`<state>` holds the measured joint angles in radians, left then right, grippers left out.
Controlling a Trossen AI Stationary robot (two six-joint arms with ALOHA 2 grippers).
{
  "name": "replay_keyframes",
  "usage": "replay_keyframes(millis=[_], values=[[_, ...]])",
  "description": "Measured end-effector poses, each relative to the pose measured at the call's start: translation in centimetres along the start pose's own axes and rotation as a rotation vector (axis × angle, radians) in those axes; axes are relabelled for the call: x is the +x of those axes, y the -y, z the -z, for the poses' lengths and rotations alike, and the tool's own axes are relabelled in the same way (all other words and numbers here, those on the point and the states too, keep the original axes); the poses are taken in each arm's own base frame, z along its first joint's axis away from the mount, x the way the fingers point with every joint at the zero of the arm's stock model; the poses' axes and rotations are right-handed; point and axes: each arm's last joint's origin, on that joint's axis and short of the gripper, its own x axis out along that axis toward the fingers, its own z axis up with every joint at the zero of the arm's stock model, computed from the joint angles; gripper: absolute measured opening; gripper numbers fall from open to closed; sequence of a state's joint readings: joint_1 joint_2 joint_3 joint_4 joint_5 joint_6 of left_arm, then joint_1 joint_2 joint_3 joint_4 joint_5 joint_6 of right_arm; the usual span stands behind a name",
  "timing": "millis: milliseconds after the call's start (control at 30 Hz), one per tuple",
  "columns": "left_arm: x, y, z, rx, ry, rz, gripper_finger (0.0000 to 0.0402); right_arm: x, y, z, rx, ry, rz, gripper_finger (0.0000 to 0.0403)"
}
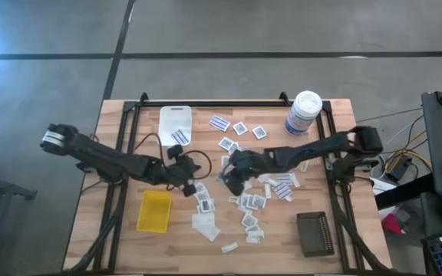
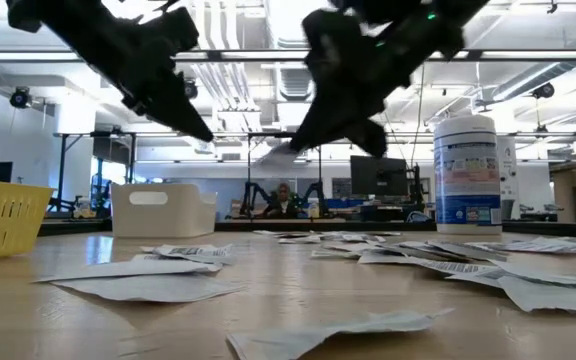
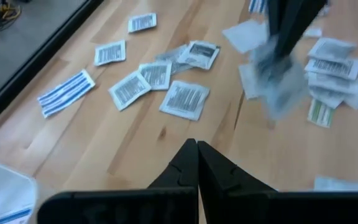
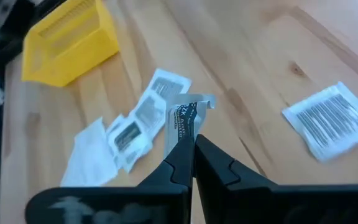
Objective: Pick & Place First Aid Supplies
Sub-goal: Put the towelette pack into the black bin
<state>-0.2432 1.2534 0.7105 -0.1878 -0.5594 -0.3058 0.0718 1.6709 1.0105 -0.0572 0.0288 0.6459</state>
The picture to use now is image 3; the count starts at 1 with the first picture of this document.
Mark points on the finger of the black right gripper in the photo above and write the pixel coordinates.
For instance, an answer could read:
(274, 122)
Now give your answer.
(275, 15)
(297, 25)

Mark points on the long white bandage packet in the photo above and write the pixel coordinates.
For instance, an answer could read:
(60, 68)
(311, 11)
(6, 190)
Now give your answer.
(312, 32)

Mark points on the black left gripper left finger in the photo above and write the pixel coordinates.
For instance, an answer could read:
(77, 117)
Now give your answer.
(166, 202)

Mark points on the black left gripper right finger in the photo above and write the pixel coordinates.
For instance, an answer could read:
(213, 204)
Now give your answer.
(244, 205)

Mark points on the blue striped bandage packet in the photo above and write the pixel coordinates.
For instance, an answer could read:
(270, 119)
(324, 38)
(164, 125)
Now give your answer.
(256, 6)
(11, 216)
(66, 92)

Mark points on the white square gauze packet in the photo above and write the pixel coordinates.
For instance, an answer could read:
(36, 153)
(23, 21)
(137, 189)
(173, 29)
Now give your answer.
(337, 184)
(245, 35)
(248, 82)

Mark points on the green striped white packet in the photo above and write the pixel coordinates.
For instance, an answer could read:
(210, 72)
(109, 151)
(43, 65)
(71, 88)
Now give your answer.
(320, 113)

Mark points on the white plastic bin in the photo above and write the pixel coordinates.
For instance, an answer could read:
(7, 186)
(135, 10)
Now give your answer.
(5, 186)

